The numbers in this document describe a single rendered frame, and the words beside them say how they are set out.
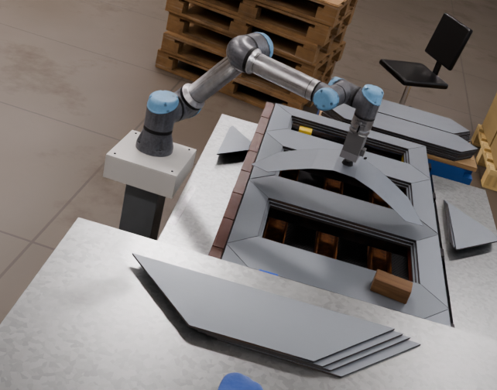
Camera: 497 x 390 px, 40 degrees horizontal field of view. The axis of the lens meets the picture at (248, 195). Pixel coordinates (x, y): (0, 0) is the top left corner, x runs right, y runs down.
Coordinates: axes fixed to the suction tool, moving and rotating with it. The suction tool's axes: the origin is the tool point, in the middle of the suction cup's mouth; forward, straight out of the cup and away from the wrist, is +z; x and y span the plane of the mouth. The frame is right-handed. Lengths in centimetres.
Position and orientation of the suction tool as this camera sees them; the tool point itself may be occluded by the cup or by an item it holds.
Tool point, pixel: (346, 166)
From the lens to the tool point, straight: 255.1
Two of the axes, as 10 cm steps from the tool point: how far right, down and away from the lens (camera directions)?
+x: -9.0, -3.9, 2.1
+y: 3.7, -4.1, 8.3
